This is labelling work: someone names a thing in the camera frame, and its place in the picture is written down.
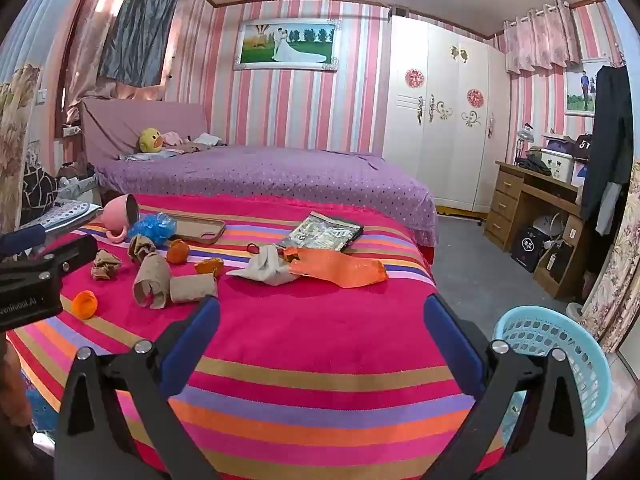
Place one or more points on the yellow duck plush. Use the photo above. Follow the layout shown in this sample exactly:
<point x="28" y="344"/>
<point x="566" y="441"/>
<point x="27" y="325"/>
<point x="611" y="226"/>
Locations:
<point x="149" y="140"/>

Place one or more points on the desk lamp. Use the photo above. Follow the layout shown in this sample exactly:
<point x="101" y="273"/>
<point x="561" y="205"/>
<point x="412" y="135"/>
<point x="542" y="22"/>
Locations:
<point x="523" y="135"/>

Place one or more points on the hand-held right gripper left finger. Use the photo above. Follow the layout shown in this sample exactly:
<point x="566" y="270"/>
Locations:
<point x="192" y="340"/>

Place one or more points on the purple dotted bedspread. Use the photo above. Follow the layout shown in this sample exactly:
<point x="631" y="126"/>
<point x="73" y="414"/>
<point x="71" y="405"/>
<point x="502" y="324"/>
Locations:
<point x="275" y="175"/>

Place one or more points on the white storage box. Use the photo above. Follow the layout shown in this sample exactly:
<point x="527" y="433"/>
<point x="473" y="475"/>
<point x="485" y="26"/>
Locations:
<point x="557" y="167"/>

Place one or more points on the red round paper decoration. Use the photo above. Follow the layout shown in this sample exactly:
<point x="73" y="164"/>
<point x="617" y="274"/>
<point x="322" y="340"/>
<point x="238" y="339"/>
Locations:
<point x="476" y="97"/>
<point x="415" y="78"/>

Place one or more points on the black bag with white print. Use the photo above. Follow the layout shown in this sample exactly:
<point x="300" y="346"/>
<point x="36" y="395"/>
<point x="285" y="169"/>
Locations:
<point x="582" y="147"/>

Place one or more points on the light blue cloth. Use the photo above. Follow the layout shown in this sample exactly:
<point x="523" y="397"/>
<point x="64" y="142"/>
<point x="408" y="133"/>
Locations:
<point x="140" y="157"/>

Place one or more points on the light blue plastic basket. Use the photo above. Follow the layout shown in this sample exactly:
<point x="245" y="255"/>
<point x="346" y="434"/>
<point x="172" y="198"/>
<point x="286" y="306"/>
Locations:
<point x="590" y="360"/>

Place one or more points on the brown paper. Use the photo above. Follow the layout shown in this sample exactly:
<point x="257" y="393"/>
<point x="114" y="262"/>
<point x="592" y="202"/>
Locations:
<point x="106" y="265"/>
<point x="141" y="247"/>

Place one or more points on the wall light switch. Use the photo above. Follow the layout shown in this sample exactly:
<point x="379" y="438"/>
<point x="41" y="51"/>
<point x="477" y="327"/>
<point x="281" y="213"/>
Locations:
<point x="43" y="97"/>

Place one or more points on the dark patterned bag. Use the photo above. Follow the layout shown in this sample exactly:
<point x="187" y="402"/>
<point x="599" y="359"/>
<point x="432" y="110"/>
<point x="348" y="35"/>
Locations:
<point x="39" y="190"/>

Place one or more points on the pink mug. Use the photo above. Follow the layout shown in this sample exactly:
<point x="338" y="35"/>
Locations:
<point x="112" y="215"/>

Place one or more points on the small framed photo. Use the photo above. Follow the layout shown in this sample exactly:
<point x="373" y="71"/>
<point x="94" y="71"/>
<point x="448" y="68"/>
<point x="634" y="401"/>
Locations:
<point x="580" y="90"/>

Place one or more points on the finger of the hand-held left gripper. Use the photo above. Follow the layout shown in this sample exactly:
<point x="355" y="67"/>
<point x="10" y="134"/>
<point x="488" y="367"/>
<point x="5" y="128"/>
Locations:
<point x="75" y="252"/>
<point x="22" y="240"/>

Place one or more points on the large framed wedding picture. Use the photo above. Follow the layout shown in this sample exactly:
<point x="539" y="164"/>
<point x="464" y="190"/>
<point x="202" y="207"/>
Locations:
<point x="287" y="45"/>

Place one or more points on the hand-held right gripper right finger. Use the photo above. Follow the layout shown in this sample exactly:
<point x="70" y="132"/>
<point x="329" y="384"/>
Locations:
<point x="452" y="345"/>

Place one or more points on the polka dot cushion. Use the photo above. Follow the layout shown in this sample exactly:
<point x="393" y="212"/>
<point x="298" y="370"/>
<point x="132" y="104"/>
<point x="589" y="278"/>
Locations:
<point x="65" y="215"/>

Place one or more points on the pink covered headboard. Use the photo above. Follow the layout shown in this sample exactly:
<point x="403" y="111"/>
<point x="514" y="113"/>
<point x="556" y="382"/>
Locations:
<point x="115" y="120"/>

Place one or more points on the dark wall vent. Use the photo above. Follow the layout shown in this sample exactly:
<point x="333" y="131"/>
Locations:
<point x="398" y="10"/>

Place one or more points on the brown cloth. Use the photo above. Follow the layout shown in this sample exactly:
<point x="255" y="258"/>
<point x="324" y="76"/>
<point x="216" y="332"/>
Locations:
<point x="187" y="148"/>

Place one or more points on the grey hanging clothing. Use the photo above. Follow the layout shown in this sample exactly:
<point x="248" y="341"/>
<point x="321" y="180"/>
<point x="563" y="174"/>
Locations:
<point x="607" y="207"/>

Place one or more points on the floral curtain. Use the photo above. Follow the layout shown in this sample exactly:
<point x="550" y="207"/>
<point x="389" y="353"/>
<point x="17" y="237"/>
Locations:
<point x="620" y="285"/>
<point x="12" y="125"/>

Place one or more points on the orange plastic bag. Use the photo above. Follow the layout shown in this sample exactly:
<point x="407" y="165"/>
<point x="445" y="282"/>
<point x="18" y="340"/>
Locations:
<point x="340" y="267"/>

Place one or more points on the blue plastic bag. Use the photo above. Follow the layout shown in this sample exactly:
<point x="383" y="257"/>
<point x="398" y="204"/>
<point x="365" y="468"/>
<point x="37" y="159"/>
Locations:
<point x="152" y="227"/>

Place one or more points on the red striped blanket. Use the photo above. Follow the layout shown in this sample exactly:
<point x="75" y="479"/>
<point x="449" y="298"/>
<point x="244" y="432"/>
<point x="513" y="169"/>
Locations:
<point x="300" y="335"/>

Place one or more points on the pink floral valance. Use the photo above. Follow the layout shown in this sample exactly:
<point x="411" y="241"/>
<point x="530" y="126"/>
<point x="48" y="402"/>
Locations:
<point x="542" y="40"/>

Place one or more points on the beige cloth pouch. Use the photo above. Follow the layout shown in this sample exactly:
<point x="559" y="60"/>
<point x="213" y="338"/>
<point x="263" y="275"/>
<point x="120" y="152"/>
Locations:
<point x="265" y="267"/>

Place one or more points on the person's left hand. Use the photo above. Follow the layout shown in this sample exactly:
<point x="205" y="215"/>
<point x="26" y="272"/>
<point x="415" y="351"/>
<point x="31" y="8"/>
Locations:
<point x="12" y="390"/>

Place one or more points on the black hanging clothing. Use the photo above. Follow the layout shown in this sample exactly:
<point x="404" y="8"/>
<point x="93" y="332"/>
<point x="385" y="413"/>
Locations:
<point x="607" y="135"/>

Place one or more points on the white wardrobe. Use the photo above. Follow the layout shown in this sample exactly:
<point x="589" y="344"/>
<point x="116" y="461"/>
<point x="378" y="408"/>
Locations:
<point x="450" y="160"/>

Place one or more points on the white cloth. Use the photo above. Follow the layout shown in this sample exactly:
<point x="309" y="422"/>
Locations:
<point x="207" y="140"/>

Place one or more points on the white power strip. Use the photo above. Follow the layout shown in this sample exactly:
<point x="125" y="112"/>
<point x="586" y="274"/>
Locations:
<point x="71" y="131"/>

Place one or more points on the wooden desk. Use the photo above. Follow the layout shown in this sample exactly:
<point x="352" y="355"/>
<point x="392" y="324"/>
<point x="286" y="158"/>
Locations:
<point x="505" y="200"/>

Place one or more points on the small cardboard box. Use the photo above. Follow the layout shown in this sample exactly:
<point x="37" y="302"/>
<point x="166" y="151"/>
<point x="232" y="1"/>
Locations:
<point x="572" y="230"/>

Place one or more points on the pink cloth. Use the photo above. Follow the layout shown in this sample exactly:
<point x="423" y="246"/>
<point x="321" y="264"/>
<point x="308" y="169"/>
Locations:
<point x="174" y="137"/>

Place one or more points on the black wallet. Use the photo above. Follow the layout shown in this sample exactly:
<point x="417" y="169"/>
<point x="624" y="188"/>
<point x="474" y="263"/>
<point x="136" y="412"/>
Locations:
<point x="356" y="234"/>

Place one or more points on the black clothing pile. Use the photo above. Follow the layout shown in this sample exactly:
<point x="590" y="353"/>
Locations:
<point x="532" y="165"/>

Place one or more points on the silver snack packet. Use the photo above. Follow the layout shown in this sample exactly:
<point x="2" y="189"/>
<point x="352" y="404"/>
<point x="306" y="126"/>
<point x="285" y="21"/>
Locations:
<point x="317" y="232"/>

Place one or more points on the brown phone case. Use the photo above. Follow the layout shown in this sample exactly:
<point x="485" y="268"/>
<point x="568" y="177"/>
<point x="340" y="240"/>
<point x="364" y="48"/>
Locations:
<point x="197" y="227"/>

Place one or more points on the grey curtain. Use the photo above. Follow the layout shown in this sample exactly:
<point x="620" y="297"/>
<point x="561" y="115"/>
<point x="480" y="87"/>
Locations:
<point x="135" y="35"/>

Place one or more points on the cardboard tube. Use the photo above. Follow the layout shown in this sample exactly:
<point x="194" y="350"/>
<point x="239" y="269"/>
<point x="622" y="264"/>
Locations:
<point x="195" y="287"/>
<point x="152" y="280"/>

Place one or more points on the grey cloth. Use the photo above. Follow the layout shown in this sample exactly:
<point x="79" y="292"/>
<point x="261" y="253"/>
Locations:
<point x="77" y="187"/>

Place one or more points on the shiny pink curtain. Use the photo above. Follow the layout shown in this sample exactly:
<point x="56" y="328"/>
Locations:
<point x="90" y="35"/>

